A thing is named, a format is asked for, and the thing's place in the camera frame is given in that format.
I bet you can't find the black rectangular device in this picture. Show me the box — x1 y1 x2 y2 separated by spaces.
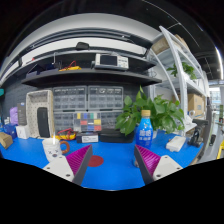
36 106 51 139

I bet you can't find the large grey drawer cabinet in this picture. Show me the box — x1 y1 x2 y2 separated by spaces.
87 85 125 111
52 85 89 112

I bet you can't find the yellow multimeter with red leads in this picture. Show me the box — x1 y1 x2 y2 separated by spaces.
54 128 78 141

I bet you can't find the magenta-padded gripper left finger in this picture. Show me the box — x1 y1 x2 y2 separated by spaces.
42 144 94 187

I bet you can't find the small white box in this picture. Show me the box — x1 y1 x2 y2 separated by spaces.
15 124 31 140

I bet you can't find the white oscilloscope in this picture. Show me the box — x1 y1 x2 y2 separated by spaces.
94 53 130 71

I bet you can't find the small black rounded object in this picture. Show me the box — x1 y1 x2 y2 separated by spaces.
75 41 91 51

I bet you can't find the dark grey box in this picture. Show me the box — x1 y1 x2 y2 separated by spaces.
17 102 28 126

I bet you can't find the yellow meter with red cable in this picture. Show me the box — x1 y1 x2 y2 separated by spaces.
58 60 83 72

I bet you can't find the flat round red coaster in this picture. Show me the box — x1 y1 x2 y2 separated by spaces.
87 155 105 168

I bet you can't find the small grey drawer cabinet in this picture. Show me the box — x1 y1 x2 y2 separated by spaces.
100 110 124 131
53 111 77 133

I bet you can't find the green potted plant, white pot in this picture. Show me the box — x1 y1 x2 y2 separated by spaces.
114 85 186 138

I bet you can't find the blue drink bottle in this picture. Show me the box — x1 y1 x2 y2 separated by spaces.
134 109 154 168

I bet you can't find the small brown cardboard box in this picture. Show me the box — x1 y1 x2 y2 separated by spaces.
0 131 14 150

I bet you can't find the flat black case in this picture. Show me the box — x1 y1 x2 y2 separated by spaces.
98 129 136 144

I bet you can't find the black workbench shelf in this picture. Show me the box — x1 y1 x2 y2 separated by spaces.
21 49 163 89

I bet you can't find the black stand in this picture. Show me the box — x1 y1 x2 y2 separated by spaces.
187 119 209 148

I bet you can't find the white perforated tray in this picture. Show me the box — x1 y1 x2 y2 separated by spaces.
25 89 56 139

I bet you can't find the white mug with orange handle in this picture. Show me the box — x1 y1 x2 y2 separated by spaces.
41 137 71 163

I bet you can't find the purple bag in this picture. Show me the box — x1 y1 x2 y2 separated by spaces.
9 106 20 126

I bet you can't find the blue box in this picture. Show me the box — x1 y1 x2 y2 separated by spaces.
2 123 18 139

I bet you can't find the white power adapter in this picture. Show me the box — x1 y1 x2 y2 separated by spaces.
165 135 187 153

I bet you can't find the white metal shelf unit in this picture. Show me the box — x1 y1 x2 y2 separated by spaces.
148 25 211 134

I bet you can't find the black box with white label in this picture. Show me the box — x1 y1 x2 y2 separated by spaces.
75 131 100 144

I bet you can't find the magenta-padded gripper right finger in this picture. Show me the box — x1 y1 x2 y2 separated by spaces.
133 144 184 186

